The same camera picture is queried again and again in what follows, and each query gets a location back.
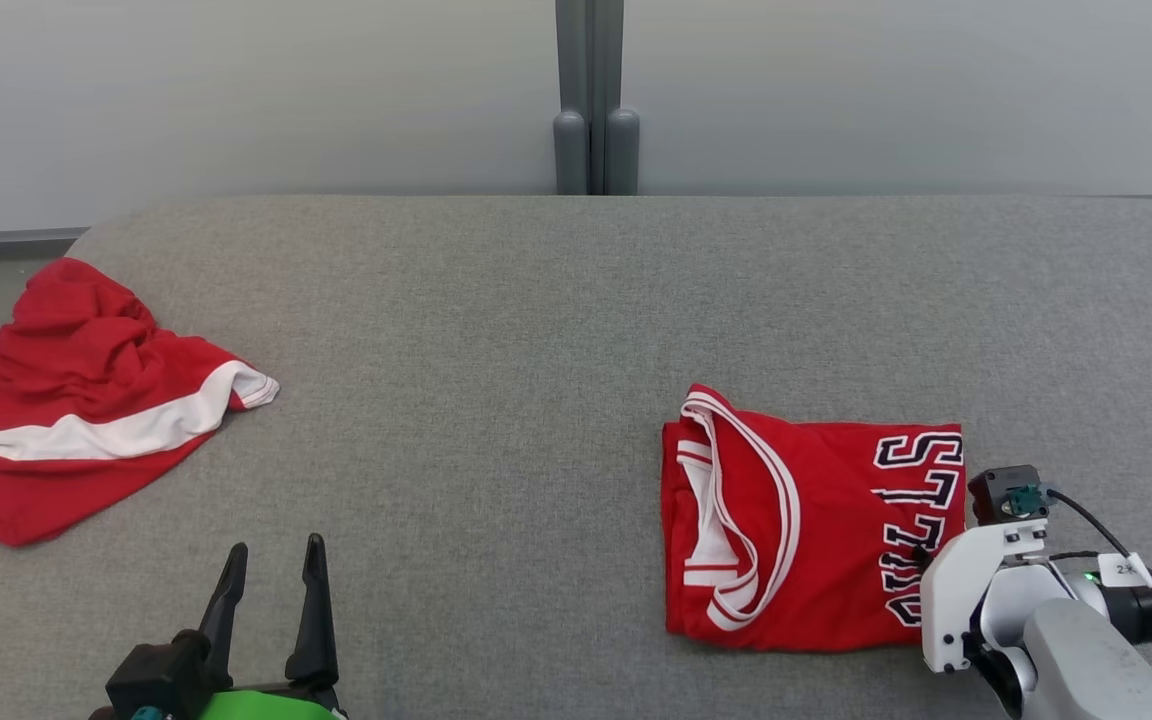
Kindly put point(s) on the red basketball jersey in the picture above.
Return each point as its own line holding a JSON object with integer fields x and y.
{"x": 826, "y": 540}

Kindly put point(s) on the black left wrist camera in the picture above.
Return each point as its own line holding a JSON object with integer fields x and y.
{"x": 151, "y": 670}

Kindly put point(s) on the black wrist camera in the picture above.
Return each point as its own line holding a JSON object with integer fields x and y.
{"x": 151, "y": 670}
{"x": 991, "y": 495}

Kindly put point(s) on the red shorts white stripe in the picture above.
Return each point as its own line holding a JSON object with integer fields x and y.
{"x": 86, "y": 410}

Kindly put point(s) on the grey partition post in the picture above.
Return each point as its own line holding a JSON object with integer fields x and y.
{"x": 581, "y": 80}

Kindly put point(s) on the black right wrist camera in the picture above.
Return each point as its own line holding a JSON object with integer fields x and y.
{"x": 991, "y": 495}

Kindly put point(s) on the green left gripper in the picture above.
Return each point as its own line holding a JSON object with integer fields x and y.
{"x": 266, "y": 705}

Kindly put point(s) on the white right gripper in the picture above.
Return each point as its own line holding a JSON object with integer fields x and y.
{"x": 951, "y": 600}

